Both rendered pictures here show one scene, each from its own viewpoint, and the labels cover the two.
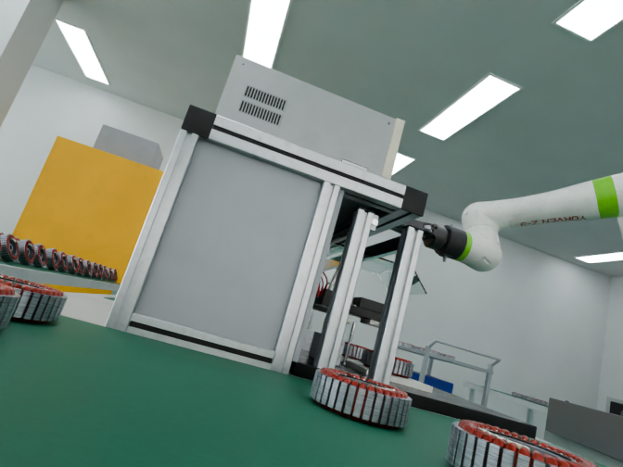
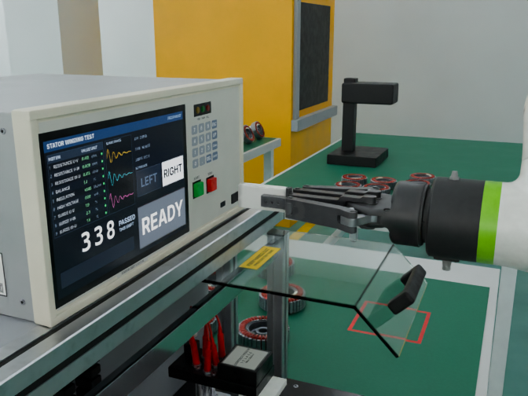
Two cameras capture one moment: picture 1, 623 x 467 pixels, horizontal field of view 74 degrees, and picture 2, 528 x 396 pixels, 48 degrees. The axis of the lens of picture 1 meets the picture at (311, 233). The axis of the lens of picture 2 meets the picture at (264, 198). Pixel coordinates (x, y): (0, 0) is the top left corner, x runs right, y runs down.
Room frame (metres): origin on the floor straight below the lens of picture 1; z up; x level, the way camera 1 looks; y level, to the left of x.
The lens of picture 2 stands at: (0.52, -0.58, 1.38)
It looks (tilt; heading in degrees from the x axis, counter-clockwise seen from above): 15 degrees down; 34
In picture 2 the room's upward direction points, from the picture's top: straight up
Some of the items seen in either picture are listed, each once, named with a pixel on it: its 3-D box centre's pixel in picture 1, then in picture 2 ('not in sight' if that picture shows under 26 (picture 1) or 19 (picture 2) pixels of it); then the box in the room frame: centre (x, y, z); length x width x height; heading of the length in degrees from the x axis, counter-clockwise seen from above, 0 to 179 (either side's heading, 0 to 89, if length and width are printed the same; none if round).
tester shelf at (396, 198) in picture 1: (279, 206); (47, 252); (0.99, 0.10, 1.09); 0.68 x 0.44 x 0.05; 11
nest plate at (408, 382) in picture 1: (385, 374); not in sight; (0.93, -0.24, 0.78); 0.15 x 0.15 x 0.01; 11
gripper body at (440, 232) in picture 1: (426, 233); (387, 210); (1.16, -0.33, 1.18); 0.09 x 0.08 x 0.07; 101
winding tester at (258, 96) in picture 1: (291, 162); (44, 161); (1.00, 0.10, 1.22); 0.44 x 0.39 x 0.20; 11
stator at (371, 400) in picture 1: (360, 396); not in sight; (0.49, -0.10, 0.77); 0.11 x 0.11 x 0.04
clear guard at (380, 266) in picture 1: (362, 270); (303, 279); (1.23, -0.18, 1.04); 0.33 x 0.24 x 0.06; 101
